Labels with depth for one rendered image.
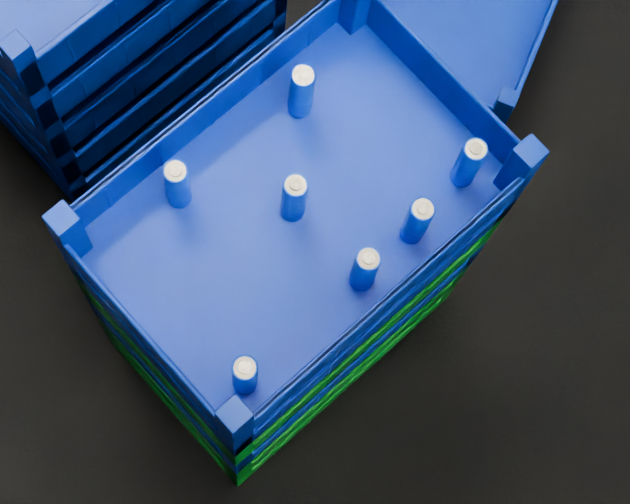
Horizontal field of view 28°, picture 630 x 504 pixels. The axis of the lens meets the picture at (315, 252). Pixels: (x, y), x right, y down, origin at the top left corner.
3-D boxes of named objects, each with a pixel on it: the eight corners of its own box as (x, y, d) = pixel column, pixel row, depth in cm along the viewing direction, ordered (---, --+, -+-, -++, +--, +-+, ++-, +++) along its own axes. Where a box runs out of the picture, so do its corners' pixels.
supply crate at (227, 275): (351, 4, 100) (360, -44, 92) (528, 186, 97) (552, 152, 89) (55, 245, 94) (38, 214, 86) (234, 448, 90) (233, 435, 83)
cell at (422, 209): (412, 216, 95) (423, 190, 89) (428, 233, 95) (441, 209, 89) (394, 231, 95) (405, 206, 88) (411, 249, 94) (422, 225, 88)
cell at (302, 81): (321, 76, 91) (316, 108, 97) (304, 58, 91) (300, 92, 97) (302, 91, 90) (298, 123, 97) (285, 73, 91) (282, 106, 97)
